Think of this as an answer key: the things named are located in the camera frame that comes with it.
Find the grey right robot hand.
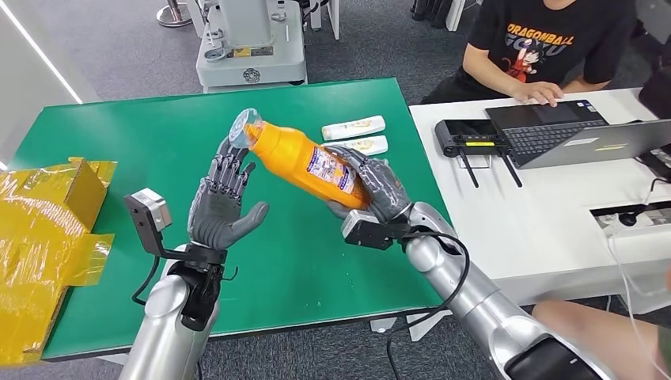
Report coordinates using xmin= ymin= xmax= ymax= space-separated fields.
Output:
xmin=324 ymin=146 xmax=413 ymax=224

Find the person's right hand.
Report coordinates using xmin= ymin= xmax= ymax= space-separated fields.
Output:
xmin=508 ymin=81 xmax=565 ymax=108

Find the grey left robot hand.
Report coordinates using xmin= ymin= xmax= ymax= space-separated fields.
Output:
xmin=187 ymin=137 xmax=270 ymax=252

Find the orange bottle with clear cap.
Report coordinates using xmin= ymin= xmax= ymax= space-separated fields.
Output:
xmin=229 ymin=108 xmax=370 ymax=211

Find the white shampoo bottle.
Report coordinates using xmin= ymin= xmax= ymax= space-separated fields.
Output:
xmin=322 ymin=135 xmax=389 ymax=158
xmin=320 ymin=115 xmax=387 ymax=142

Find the laptop with silver lid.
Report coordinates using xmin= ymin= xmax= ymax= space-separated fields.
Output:
xmin=484 ymin=99 xmax=671 ymax=170

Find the person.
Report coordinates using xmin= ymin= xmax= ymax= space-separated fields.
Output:
xmin=420 ymin=0 xmax=638 ymax=108

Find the black controller with antennas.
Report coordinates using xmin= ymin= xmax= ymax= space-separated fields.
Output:
xmin=434 ymin=119 xmax=524 ymax=188

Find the black bulky object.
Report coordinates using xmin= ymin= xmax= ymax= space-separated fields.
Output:
xmin=636 ymin=41 xmax=671 ymax=120

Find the black flat device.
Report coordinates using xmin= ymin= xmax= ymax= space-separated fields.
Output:
xmin=634 ymin=146 xmax=671 ymax=182

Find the white machine base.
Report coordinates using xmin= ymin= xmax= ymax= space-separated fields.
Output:
xmin=195 ymin=0 xmax=309 ymax=94

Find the yellow cardboard box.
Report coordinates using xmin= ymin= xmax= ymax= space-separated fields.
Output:
xmin=0 ymin=157 xmax=117 ymax=368

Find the metal stanchion base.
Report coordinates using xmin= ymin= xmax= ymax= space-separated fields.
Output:
xmin=156 ymin=0 xmax=193 ymax=29

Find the person's bare leg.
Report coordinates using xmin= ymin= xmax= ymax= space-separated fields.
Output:
xmin=532 ymin=298 xmax=671 ymax=380

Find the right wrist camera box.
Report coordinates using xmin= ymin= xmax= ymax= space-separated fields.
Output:
xmin=341 ymin=209 xmax=410 ymax=251

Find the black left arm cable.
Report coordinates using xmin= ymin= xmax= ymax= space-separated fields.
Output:
xmin=131 ymin=254 xmax=161 ymax=307

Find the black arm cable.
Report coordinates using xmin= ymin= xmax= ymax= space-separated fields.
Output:
xmin=386 ymin=230 xmax=472 ymax=380
xmin=131 ymin=254 xmax=161 ymax=307

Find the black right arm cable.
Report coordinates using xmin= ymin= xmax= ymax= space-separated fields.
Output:
xmin=386 ymin=230 xmax=472 ymax=380

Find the desk cable tray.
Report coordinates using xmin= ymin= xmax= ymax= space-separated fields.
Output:
xmin=589 ymin=200 xmax=671 ymax=234

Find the thin white cable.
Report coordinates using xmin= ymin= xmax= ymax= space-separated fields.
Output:
xmin=602 ymin=222 xmax=671 ymax=376

